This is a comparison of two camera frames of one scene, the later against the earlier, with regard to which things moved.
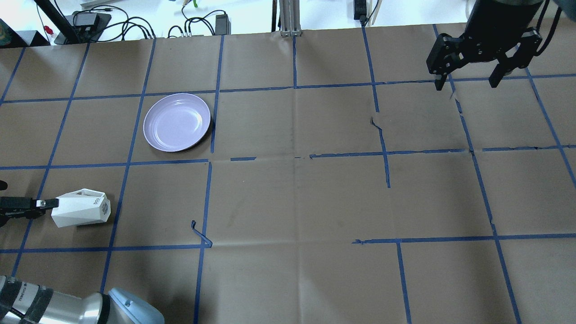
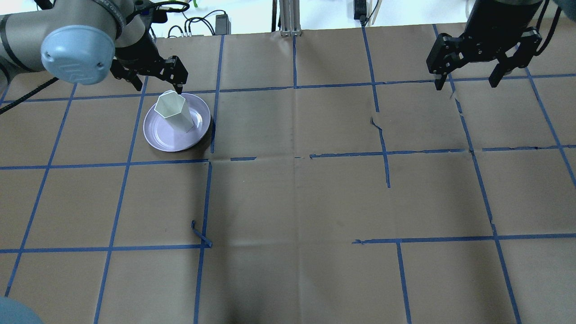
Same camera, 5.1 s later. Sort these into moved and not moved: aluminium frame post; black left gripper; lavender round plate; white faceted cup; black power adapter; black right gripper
Moved: black left gripper; white faceted cup
Not moved: aluminium frame post; lavender round plate; black power adapter; black right gripper
